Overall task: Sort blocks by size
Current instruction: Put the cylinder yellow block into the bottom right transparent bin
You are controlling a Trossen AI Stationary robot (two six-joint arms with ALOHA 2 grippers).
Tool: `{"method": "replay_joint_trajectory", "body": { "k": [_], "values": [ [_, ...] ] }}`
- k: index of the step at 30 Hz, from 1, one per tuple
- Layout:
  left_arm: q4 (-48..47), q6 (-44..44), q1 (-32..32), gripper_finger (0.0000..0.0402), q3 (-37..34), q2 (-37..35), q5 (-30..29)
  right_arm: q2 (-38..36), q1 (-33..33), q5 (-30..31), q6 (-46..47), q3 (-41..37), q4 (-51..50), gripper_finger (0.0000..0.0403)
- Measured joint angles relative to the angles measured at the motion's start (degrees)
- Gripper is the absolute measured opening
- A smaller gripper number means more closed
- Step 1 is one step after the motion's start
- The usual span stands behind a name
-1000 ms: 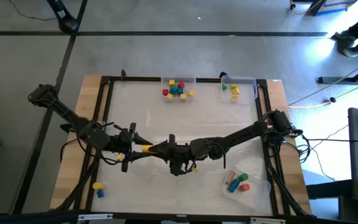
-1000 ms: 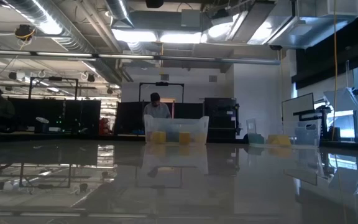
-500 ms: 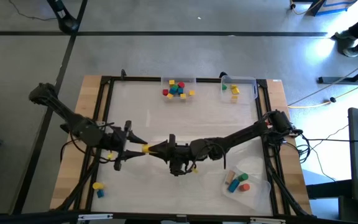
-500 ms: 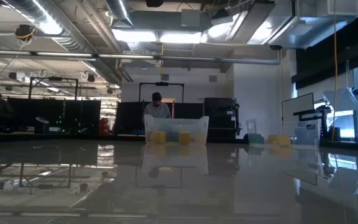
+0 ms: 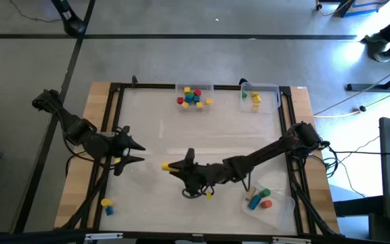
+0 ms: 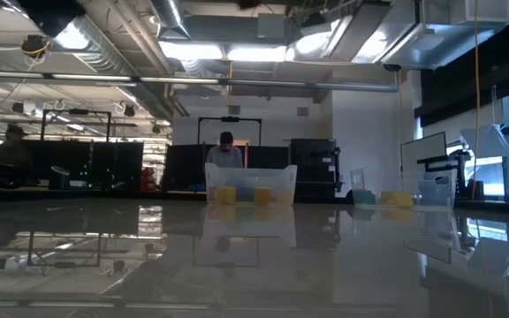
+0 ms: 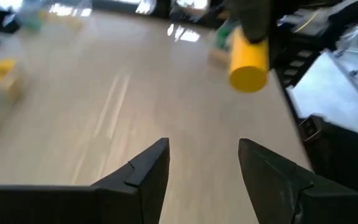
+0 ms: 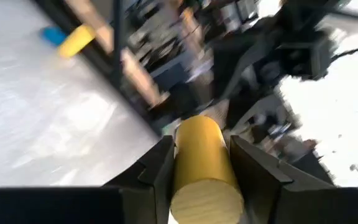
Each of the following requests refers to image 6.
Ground whiteboard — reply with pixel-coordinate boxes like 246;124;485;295
399;131;448;195

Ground bright ceiling light panel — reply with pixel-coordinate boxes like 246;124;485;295
226;43;289;63
159;41;224;62

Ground green block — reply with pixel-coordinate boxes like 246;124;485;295
353;189;377;207

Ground red objects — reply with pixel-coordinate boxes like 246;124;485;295
141;166;159;193

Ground white hanging sheet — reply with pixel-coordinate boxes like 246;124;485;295
459;123;509;159

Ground black frame stand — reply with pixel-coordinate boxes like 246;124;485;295
196;116;263;169
40;108;112;143

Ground grey horizontal pipe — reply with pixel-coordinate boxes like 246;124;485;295
0;69;400;93

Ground black cabinet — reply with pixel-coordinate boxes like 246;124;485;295
289;138;340;204

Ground hanging cable reel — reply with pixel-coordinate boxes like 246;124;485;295
19;34;51;59

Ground round silver duct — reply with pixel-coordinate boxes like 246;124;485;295
148;0;192;39
11;0;139;77

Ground black monitor stand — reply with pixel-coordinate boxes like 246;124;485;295
415;148;473;201

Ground black partition panel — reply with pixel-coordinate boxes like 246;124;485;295
0;140;144;193
164;144;292;194

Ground yellow triangular block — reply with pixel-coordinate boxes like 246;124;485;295
379;190;415;208

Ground clear plastic bin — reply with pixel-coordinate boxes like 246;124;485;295
204;162;299;207
350;167;457;208

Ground person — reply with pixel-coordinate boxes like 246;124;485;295
204;131;245;170
0;125;34;189

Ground rectangular metal duct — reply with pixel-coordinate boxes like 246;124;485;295
287;0;509;71

